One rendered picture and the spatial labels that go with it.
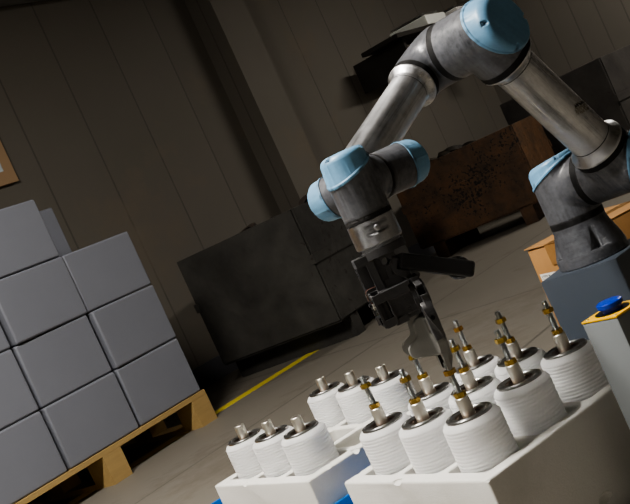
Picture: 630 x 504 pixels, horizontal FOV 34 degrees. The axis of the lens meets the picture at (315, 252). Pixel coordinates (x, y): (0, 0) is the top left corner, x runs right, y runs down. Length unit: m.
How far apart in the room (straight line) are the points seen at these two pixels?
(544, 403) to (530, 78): 0.62
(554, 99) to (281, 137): 4.56
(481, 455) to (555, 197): 0.75
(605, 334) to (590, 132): 0.57
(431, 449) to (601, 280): 0.64
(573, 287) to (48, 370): 2.36
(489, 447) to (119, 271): 2.94
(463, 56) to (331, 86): 5.45
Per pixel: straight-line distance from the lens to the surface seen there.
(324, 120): 7.10
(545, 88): 1.95
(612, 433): 1.69
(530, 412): 1.63
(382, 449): 1.75
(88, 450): 4.02
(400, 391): 2.12
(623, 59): 7.39
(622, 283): 2.11
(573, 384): 1.71
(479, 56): 1.86
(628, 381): 1.58
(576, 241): 2.15
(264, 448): 2.10
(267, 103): 6.46
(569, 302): 2.17
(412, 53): 1.92
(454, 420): 1.58
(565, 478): 1.61
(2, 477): 3.81
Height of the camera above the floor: 0.63
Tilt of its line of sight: 2 degrees down
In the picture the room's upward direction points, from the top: 25 degrees counter-clockwise
